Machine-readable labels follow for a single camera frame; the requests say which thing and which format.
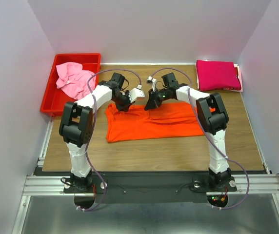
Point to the folded light pink shirt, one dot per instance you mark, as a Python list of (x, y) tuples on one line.
[(237, 68)]

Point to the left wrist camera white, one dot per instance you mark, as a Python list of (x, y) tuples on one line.
[(136, 93)]

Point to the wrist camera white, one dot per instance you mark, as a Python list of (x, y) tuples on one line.
[(136, 93), (152, 81)]

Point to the folded magenta t shirt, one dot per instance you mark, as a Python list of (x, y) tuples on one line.
[(217, 74)]

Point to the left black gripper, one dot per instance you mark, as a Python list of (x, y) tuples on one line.
[(124, 107)]

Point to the orange t shirt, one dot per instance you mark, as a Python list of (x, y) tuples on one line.
[(169, 120)]

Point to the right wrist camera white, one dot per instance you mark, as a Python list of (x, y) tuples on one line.
[(152, 81)]

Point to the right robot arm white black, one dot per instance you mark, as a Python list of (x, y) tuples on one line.
[(211, 115)]

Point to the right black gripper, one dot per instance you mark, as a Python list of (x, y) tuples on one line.
[(151, 103)]

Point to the red plastic bin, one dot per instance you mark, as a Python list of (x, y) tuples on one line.
[(54, 99)]

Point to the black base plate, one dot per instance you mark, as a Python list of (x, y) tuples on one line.
[(148, 187)]

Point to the aluminium rail frame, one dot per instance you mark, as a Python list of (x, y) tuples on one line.
[(46, 209)]

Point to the pink t shirt in bin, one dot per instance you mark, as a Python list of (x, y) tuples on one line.
[(72, 80)]

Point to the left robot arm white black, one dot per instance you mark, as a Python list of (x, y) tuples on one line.
[(77, 126)]

